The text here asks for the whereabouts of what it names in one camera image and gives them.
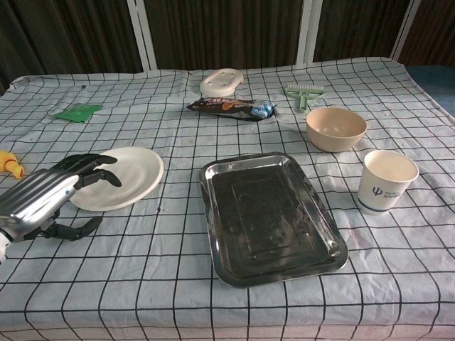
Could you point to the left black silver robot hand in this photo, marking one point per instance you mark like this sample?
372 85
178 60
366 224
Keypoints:
32 199

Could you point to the white paper plate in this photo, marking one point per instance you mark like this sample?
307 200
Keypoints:
136 177

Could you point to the beige bowl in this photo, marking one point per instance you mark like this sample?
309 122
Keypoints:
336 131

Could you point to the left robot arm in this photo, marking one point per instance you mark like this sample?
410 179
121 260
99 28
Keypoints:
3 247

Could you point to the metal tray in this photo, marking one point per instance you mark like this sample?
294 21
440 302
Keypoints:
266 220

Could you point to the white paper cup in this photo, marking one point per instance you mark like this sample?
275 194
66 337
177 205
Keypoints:
382 188

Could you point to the yellow rubber chicken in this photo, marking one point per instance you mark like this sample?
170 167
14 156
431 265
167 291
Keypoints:
9 161

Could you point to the green sachet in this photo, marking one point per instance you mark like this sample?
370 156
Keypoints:
77 112

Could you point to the checked light blue tablecloth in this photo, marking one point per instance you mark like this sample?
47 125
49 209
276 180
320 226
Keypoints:
142 277

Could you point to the dark snack packet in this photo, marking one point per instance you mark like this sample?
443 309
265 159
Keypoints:
227 108

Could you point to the white oval soap dish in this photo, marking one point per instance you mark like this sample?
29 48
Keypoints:
220 82

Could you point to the dark brown curtain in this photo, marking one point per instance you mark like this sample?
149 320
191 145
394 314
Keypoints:
220 32

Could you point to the green brush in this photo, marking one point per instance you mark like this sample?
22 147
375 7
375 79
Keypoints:
305 94

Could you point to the white frame post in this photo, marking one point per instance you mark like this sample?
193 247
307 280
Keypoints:
405 30
308 32
144 35

